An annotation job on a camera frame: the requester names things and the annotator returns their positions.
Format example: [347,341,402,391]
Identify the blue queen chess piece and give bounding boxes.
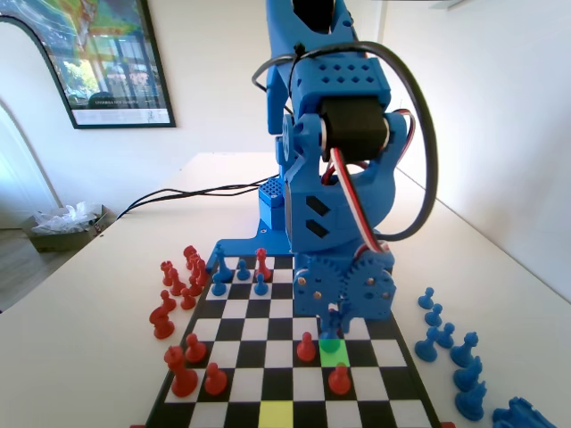
[319,327,343,354]

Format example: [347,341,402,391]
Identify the red piece back row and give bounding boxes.
[254,248,273,282]

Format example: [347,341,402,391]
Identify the blue bishop chess piece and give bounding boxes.
[449,332,481,368]
[414,325,442,364]

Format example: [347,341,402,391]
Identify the blue king chess piece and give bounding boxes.
[215,249,233,283]

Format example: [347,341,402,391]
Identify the blue knight chess piece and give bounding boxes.
[453,355,484,393]
[454,381,489,422]

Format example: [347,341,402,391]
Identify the blue rook chess piece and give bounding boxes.
[492,398,539,428]

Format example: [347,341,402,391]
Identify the black white chessboard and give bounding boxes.
[142,253,443,428]

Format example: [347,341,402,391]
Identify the clear plastic bag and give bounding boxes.
[31,201,103,235]

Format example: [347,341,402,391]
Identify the cardboard box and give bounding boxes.
[21,203,118,254]

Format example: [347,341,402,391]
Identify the black framed poster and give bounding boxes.
[0,0,178,131]

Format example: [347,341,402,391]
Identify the red white black servo wire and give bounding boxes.
[392,108,419,155]
[328,146,390,256]

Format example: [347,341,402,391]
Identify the blue base plate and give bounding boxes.
[207,229,296,274]

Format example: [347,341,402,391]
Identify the thick black camera cable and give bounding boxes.
[251,40,441,242]

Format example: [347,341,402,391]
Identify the black table cable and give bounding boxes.
[146,185,262,198]
[116,177,274,219]

